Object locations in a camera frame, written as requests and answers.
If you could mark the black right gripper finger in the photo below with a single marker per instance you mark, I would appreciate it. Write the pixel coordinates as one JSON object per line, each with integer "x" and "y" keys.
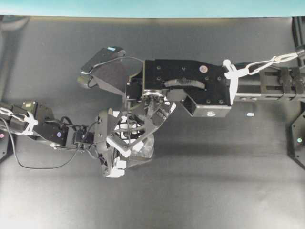
{"x": 131, "y": 128}

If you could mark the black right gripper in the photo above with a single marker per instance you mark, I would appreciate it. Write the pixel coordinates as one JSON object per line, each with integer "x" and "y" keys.
{"x": 200, "y": 87}

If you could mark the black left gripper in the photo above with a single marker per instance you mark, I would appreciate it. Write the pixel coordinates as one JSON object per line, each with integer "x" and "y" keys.
{"x": 102, "y": 133}

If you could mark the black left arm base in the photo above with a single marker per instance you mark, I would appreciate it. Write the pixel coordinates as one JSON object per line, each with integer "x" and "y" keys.
{"x": 5, "y": 146}

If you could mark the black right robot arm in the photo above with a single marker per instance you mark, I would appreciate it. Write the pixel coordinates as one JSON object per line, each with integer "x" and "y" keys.
{"x": 257, "y": 81}

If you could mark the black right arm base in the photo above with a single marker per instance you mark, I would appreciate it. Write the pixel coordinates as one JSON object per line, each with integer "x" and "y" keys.
{"x": 297, "y": 133}

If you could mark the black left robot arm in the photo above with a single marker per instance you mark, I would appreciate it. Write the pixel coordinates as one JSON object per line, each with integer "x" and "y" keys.
{"x": 38, "y": 123}

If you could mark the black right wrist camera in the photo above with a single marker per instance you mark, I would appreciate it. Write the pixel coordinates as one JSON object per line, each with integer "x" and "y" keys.
{"x": 104, "y": 69}

